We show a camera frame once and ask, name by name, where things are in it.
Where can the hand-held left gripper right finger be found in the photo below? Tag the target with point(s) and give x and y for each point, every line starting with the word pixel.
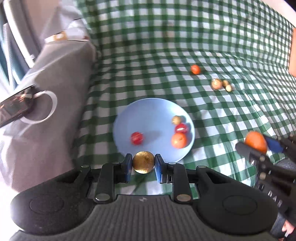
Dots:
pixel 159 168

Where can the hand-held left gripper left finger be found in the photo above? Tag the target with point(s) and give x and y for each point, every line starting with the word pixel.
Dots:
pixel 128 168

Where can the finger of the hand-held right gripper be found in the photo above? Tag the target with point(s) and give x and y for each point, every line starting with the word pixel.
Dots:
pixel 274 144
pixel 248 151

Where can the small orange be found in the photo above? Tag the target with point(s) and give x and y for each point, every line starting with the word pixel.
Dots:
pixel 195 69
pixel 255 141

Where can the longan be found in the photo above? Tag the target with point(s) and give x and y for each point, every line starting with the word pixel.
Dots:
pixel 143 162
pixel 229 87
pixel 225 83
pixel 176 119

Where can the small red fruit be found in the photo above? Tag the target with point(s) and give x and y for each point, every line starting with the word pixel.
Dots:
pixel 181 128
pixel 137 138

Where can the large orange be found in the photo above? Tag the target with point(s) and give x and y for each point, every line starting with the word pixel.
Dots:
pixel 178 140

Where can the light blue plate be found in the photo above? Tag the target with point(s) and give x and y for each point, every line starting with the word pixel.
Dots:
pixel 153 129

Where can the person's right hand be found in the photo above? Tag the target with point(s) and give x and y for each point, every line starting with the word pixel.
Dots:
pixel 290 228

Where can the brown round fruit on cloth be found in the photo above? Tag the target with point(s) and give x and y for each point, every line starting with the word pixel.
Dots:
pixel 216 84

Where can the orange-brown board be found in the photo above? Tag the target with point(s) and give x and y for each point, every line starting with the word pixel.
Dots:
pixel 292 51

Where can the green checked cloth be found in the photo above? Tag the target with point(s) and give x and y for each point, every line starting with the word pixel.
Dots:
pixel 185 46

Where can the black smartphone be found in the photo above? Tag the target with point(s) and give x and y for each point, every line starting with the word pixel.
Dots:
pixel 15 106

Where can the white printed pillow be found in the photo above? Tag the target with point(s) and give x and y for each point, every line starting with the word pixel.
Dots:
pixel 62 20

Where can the white window frame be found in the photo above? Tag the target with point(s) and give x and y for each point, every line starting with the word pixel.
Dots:
pixel 19 32

